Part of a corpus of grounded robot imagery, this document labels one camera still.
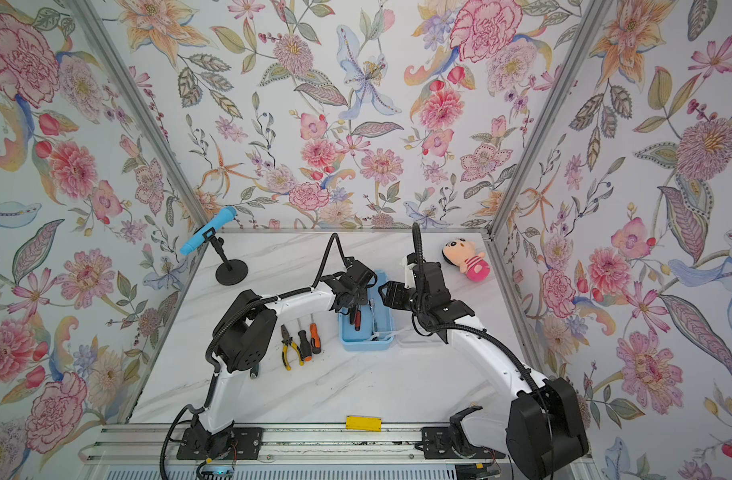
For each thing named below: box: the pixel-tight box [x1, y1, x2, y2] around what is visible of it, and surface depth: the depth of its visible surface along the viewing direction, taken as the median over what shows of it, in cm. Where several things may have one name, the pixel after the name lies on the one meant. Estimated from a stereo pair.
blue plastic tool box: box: [338, 269, 394, 351], surface depth 95 cm
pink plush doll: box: [442, 238, 491, 282], surface depth 106 cm
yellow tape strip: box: [345, 415, 383, 432], surface depth 78 cm
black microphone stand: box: [202, 227, 249, 286], surface depth 109 cm
